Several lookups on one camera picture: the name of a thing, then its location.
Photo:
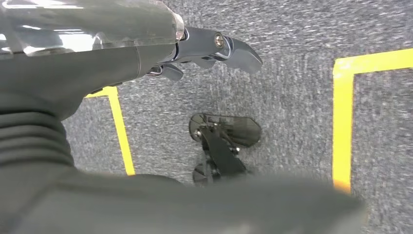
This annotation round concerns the grey robot body shell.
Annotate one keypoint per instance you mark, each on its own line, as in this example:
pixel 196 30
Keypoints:
pixel 161 206

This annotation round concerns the yellow tape floor square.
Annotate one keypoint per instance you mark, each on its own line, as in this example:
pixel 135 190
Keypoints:
pixel 121 132
pixel 342 129

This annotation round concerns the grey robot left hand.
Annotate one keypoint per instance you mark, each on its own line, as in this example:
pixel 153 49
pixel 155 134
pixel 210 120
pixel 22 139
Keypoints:
pixel 64 64

